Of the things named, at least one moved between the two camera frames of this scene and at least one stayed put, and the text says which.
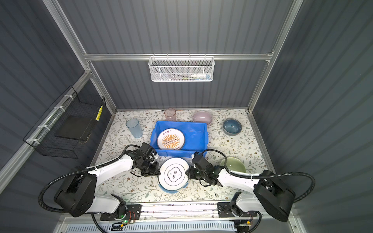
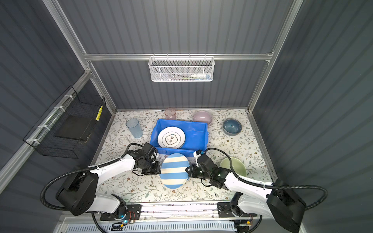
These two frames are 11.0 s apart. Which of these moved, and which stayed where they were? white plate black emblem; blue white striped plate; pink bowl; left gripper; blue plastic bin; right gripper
Moved: white plate black emblem; blue white striped plate
Stayed: left gripper; blue plastic bin; pink bowl; right gripper
